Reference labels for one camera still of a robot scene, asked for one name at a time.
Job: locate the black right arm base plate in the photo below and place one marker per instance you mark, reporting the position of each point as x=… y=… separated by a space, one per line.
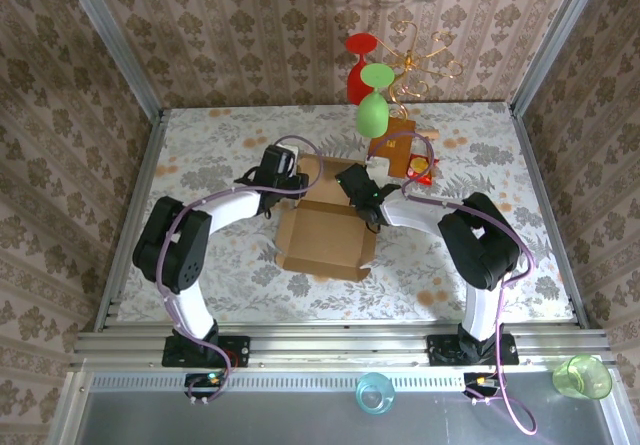
x=440 y=350

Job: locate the small wooden mallet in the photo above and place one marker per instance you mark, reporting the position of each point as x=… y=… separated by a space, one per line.
x=431 y=135

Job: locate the aluminium table side rail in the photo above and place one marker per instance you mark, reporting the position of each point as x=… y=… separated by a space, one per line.
x=542 y=190
x=145 y=175

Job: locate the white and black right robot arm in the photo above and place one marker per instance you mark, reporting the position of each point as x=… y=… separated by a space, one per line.
x=415 y=215

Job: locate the aluminium mounting rail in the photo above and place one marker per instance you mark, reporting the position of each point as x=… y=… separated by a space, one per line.
x=340 y=347

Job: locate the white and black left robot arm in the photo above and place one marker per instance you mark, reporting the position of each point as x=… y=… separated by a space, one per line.
x=230 y=210

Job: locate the green plastic cup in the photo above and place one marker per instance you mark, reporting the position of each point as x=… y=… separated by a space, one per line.
x=582 y=377

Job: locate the red snack packet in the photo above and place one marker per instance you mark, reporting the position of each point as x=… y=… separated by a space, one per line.
x=420 y=167

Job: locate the grey metal tray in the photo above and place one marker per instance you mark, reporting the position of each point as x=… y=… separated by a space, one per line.
x=300 y=425

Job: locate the green plastic wine glass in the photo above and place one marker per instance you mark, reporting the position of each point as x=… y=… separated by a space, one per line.
x=372 y=115

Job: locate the brown wooden board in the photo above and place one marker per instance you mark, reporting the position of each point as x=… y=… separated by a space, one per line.
x=400 y=152

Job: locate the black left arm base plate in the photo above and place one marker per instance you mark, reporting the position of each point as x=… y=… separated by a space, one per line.
x=240 y=350

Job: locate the aluminium frame post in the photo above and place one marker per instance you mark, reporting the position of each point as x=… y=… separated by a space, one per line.
x=107 y=40
x=555 y=40

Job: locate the blue plastic cup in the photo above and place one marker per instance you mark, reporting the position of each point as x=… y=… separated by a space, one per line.
x=375 y=395

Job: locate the small black circuit board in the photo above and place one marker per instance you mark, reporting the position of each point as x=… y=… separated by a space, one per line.
x=205 y=382
x=480 y=384

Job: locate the red plastic wine glass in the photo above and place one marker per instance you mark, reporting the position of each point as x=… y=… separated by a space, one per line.
x=356 y=82

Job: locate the floral patterned table cover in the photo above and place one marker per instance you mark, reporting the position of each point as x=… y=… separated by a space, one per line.
x=350 y=300

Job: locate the brown cardboard paper box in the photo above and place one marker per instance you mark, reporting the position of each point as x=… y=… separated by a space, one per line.
x=320 y=240

